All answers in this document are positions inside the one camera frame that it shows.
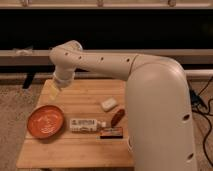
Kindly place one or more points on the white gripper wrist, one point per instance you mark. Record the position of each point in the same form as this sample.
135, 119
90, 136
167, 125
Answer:
61, 80

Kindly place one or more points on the orange ceramic bowl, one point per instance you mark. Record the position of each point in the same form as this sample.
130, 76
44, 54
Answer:
45, 121

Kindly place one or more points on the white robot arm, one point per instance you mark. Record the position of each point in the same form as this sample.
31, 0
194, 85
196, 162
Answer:
157, 102

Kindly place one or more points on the white labelled bottle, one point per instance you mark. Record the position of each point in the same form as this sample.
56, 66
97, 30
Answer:
86, 125

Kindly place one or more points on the white soap bar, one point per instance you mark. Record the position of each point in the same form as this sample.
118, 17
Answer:
109, 104

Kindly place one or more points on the small black orange box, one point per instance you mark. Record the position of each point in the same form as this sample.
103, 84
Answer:
112, 133

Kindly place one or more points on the brown oblong object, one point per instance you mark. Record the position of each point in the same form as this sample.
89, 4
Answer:
117, 117

